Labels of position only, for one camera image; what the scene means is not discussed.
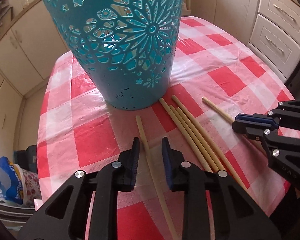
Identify blue white plastic bag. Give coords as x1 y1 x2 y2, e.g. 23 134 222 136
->
0 157 24 206

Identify cream kitchen cabinets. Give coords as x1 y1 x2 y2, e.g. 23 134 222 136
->
0 0 300 158

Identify teal perforated plastic basket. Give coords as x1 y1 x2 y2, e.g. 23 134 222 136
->
42 0 183 111

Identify dark dustpan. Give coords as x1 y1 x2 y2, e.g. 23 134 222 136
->
13 145 38 173

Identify red white checkered tablecloth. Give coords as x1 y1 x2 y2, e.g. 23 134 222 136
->
37 17 292 236

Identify floral pink bag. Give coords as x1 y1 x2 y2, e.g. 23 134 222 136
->
22 169 42 207

